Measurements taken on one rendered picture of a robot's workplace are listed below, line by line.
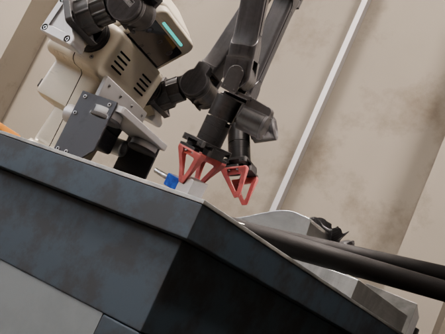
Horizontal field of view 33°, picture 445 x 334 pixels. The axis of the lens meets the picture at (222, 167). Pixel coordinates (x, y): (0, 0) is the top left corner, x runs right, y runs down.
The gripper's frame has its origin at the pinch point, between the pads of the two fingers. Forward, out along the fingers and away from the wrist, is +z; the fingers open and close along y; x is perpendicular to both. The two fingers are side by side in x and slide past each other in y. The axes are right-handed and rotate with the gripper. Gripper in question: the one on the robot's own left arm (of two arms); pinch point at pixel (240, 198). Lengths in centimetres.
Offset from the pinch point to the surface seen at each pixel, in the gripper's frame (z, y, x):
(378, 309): 36, -37, -36
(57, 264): 40, -107, -12
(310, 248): 34, -79, -33
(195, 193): 8.0, -31.2, 0.6
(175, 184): 5.9, -32.2, 4.8
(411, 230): -44, 222, -27
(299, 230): 22, -46, -24
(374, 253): 32, -65, -39
